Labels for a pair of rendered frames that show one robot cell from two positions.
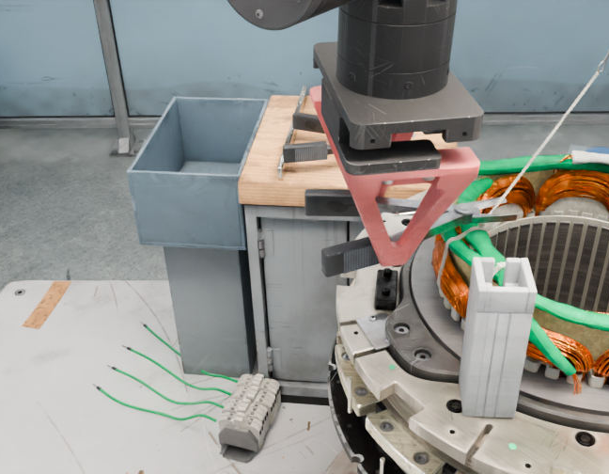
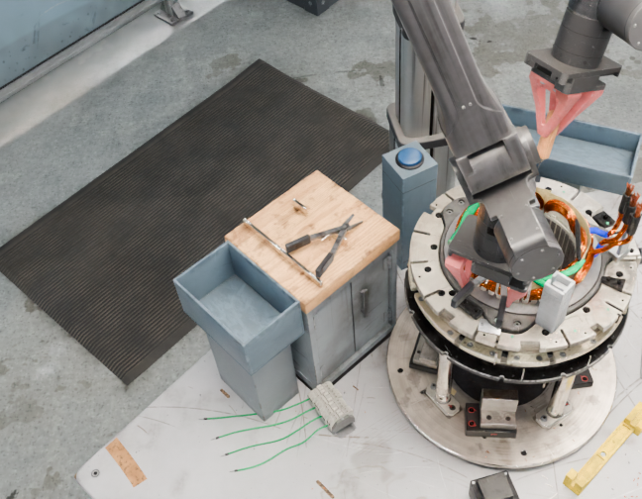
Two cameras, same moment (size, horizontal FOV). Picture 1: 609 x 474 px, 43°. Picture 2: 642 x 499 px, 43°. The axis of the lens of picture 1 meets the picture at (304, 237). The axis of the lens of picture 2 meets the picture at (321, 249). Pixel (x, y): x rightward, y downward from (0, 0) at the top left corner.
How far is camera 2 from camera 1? 81 cm
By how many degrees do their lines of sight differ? 37
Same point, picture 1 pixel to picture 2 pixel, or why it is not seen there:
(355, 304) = (467, 323)
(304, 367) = (335, 362)
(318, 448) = (373, 393)
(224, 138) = (207, 279)
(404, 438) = (527, 356)
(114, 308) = (170, 427)
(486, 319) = (563, 301)
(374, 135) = not seen: hidden behind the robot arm
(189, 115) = (185, 282)
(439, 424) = (550, 343)
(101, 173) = not seen: outside the picture
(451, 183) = not seen: hidden behind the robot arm
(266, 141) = (275, 269)
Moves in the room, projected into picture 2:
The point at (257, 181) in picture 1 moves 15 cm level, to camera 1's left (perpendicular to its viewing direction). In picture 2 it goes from (313, 297) to (245, 369)
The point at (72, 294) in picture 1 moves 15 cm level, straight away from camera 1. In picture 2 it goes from (131, 443) to (53, 422)
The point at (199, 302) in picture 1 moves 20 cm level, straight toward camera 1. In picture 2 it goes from (270, 377) to (383, 428)
